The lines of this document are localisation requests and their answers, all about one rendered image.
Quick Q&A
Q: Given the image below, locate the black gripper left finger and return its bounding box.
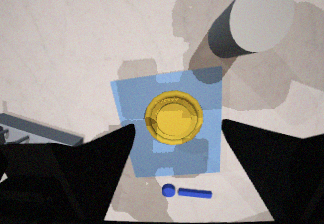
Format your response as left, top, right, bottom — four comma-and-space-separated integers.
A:
0, 124, 136, 220

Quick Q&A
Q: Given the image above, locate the blue flat mat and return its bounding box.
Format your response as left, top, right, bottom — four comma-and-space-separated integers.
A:
110, 66, 222, 178

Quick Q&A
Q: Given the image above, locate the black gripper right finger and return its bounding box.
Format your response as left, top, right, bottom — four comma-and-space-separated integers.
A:
221, 119, 324, 221

